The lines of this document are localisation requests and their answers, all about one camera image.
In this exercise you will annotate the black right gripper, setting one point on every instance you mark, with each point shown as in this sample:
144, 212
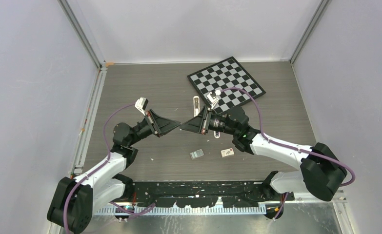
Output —
201, 123

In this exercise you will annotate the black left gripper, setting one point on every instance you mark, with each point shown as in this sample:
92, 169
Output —
158, 125

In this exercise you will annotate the small blue grey stapler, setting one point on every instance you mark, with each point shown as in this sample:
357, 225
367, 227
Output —
216, 134

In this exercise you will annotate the white stapler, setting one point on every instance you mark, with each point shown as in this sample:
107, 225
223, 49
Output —
196, 105

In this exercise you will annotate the grey staple box tray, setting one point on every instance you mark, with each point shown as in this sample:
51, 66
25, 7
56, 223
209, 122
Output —
196, 154

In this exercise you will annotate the white playing card box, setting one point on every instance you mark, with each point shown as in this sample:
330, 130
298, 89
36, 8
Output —
227, 152

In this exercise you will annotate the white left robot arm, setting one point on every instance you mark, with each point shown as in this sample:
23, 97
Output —
76, 199

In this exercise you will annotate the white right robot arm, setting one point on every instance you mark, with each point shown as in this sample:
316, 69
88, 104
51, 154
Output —
318, 171

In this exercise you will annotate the black white chessboard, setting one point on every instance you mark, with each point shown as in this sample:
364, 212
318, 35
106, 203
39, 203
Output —
221, 75

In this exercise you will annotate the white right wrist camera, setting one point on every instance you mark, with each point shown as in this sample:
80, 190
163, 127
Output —
213, 98

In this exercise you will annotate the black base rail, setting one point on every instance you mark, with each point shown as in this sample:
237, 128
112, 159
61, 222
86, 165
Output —
199, 194

